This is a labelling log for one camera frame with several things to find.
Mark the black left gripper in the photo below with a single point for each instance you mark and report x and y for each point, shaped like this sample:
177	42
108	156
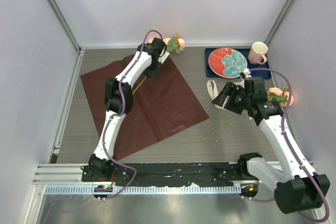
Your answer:
151	73

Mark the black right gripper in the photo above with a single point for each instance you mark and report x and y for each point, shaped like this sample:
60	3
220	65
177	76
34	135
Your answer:
229	89

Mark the dark red wrapping paper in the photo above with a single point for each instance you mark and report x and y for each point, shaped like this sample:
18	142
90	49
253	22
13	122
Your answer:
164	105

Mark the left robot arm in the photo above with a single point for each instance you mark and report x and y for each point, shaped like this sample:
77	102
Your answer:
118	99

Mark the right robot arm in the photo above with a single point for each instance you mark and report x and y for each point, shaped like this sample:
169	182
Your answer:
297	187

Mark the cream ribbon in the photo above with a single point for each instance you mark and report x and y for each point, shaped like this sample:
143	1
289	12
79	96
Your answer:
213	91

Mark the red and teal plate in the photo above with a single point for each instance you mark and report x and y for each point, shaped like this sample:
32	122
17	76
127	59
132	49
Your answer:
227	62

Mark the blue tray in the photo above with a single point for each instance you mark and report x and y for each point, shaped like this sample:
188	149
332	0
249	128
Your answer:
244	51

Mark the pink mug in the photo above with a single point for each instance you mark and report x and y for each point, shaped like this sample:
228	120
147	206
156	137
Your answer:
257	54

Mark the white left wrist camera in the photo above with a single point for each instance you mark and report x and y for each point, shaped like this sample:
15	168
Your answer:
163	57

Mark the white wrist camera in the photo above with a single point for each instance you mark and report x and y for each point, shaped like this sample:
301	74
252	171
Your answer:
163	57
245	74

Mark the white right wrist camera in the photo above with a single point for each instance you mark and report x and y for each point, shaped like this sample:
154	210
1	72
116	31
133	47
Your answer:
245	74

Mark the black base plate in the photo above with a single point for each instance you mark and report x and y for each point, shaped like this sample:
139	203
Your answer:
167	174

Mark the aluminium front rail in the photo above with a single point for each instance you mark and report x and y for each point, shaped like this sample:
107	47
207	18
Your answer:
66	179

